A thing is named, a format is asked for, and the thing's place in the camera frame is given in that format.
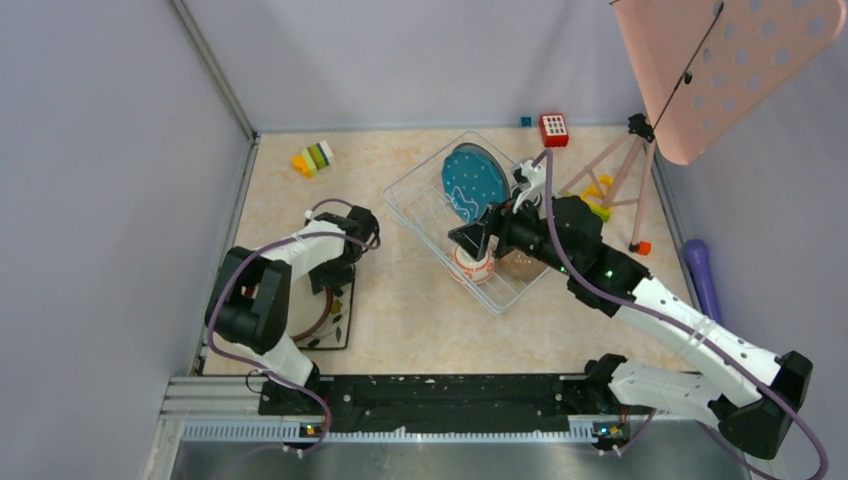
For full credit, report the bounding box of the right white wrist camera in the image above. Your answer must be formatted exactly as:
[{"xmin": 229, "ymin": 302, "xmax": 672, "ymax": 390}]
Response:
[{"xmin": 511, "ymin": 159, "xmax": 547, "ymax": 214}]

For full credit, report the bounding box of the white wire dish rack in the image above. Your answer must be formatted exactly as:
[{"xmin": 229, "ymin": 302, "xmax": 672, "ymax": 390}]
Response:
[{"xmin": 383, "ymin": 130, "xmax": 549, "ymax": 314}]

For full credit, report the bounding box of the square leaf patterned plate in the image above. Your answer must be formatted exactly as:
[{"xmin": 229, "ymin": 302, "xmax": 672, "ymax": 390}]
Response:
[{"xmin": 291, "ymin": 276, "xmax": 355, "ymax": 351}]

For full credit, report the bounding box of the purple handle tool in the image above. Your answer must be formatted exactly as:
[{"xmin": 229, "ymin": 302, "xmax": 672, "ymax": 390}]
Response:
[{"xmin": 683, "ymin": 239, "xmax": 724, "ymax": 325}]

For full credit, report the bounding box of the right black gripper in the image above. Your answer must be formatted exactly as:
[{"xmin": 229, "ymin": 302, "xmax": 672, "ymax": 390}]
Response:
[{"xmin": 449, "ymin": 188, "xmax": 577, "ymax": 276}]

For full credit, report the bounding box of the teal polka dot plate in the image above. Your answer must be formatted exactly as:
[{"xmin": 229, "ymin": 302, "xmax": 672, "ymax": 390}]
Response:
[{"xmin": 440, "ymin": 151, "xmax": 508, "ymax": 223}]

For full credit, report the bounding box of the white plate with characters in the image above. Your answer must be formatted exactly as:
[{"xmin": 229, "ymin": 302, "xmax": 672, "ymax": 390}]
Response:
[{"xmin": 453, "ymin": 142, "xmax": 511, "ymax": 198}]

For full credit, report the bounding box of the green toy block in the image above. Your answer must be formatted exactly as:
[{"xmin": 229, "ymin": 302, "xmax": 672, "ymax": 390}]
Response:
[{"xmin": 588, "ymin": 203, "xmax": 611, "ymax": 223}]

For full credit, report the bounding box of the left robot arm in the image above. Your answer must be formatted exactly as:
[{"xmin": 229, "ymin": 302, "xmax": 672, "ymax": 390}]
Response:
[{"xmin": 204, "ymin": 205, "xmax": 380, "ymax": 414}]

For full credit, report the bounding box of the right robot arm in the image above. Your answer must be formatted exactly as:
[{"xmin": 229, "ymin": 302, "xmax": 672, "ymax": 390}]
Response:
[{"xmin": 448, "ymin": 195, "xmax": 813, "ymax": 459}]

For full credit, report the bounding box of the colourful block stack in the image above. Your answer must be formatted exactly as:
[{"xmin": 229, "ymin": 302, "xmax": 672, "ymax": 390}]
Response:
[{"xmin": 290, "ymin": 140, "xmax": 335, "ymax": 178}]

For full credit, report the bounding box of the red rimmed round plate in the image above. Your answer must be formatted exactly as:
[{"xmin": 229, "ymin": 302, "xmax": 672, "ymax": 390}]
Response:
[{"xmin": 286, "ymin": 280, "xmax": 334, "ymax": 340}]

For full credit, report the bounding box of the brown flower glazed bowl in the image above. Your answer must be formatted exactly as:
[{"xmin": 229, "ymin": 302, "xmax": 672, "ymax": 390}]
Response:
[{"xmin": 497, "ymin": 250, "xmax": 548, "ymax": 284}]

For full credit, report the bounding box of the pink perforated music stand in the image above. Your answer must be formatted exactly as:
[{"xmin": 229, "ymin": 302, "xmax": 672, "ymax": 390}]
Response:
[{"xmin": 556, "ymin": 1, "xmax": 847, "ymax": 252}]

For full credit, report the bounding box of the yellow toy frame block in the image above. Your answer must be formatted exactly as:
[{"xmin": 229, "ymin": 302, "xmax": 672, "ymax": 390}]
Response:
[{"xmin": 580, "ymin": 175, "xmax": 614, "ymax": 206}]

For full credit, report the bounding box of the orange patterned white bowl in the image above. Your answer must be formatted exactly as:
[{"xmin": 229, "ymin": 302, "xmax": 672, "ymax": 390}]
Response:
[{"xmin": 449, "ymin": 245, "xmax": 495, "ymax": 284}]

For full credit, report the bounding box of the red white toy block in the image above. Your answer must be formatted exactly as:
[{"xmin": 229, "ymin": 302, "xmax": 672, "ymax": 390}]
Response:
[{"xmin": 538, "ymin": 112, "xmax": 570, "ymax": 148}]

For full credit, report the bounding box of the orange wooden toy block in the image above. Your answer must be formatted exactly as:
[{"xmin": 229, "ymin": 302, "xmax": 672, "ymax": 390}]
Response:
[{"xmin": 629, "ymin": 241, "xmax": 652, "ymax": 256}]

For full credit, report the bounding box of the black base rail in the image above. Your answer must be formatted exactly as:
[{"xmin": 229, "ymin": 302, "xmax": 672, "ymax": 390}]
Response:
[{"xmin": 291, "ymin": 372, "xmax": 657, "ymax": 439}]

